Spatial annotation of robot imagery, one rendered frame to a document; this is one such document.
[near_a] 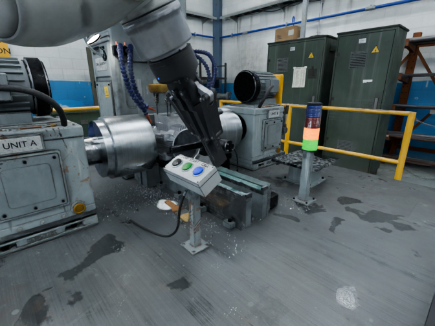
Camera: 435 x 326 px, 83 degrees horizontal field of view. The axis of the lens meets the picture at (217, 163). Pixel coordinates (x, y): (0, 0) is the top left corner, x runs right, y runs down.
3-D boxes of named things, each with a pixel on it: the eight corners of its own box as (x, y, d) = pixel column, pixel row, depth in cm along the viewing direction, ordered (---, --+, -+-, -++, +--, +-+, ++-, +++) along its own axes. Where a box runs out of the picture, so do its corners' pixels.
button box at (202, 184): (169, 180, 76) (161, 167, 73) (186, 165, 79) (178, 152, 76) (205, 198, 64) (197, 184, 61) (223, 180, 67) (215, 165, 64)
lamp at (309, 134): (300, 138, 101) (301, 127, 99) (307, 136, 105) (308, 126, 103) (313, 141, 97) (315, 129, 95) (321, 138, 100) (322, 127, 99)
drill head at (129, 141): (58, 178, 102) (45, 117, 94) (142, 161, 125) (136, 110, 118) (74, 198, 84) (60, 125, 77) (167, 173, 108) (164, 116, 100)
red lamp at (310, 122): (301, 127, 99) (301, 116, 98) (308, 126, 103) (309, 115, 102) (315, 129, 95) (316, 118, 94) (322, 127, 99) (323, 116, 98)
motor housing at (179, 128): (149, 160, 125) (145, 122, 120) (180, 153, 137) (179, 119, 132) (170, 169, 111) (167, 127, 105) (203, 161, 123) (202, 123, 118)
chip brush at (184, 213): (161, 203, 106) (161, 202, 106) (171, 200, 109) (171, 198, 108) (186, 223, 90) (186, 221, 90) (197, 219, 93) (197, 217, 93)
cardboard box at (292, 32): (274, 43, 423) (275, 29, 417) (285, 45, 440) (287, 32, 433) (292, 39, 392) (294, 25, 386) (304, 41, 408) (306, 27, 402)
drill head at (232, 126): (176, 154, 138) (173, 108, 131) (228, 143, 165) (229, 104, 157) (204, 163, 121) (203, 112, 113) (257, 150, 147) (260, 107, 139)
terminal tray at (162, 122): (154, 129, 123) (153, 114, 121) (173, 127, 130) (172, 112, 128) (167, 132, 115) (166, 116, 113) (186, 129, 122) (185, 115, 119)
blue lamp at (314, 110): (301, 116, 98) (303, 105, 97) (309, 115, 102) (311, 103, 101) (316, 118, 94) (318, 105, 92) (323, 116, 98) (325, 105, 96)
